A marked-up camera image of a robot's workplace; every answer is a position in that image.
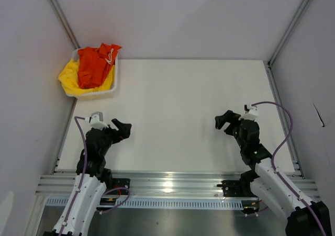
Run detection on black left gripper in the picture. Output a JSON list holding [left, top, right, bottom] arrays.
[[98, 119, 131, 156]]

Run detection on orange shorts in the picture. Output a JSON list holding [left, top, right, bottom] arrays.
[[77, 43, 121, 89]]

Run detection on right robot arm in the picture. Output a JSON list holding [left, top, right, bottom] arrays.
[[215, 110, 332, 235]]

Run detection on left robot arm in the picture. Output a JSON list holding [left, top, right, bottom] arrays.
[[43, 114, 132, 235]]

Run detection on yellow shorts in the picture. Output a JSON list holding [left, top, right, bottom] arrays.
[[58, 59, 115, 96]]

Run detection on white plastic basket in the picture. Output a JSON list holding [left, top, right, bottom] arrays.
[[65, 47, 119, 102]]

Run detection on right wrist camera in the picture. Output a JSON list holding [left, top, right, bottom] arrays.
[[239, 104, 259, 121]]

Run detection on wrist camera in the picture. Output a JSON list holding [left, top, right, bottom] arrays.
[[239, 104, 259, 121], [88, 111, 108, 130]]

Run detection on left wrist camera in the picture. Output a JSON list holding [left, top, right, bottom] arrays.
[[88, 111, 108, 130]]

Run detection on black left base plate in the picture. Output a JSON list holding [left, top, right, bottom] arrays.
[[111, 178, 131, 196]]

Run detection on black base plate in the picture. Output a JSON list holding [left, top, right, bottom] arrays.
[[216, 180, 249, 197], [111, 178, 131, 196]]

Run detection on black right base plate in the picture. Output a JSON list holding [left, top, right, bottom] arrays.
[[216, 180, 249, 197]]

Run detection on aluminium mounting rail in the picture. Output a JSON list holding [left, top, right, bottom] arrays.
[[35, 171, 321, 200]]

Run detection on slotted cable duct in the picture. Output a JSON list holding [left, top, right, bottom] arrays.
[[46, 197, 260, 210]]

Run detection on right aluminium frame post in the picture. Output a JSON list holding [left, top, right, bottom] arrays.
[[267, 0, 313, 69]]

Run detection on aluminium frame post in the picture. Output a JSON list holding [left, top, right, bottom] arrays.
[[267, 0, 313, 69], [47, 0, 80, 49]]

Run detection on left aluminium frame post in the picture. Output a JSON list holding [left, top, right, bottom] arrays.
[[47, 0, 80, 49]]

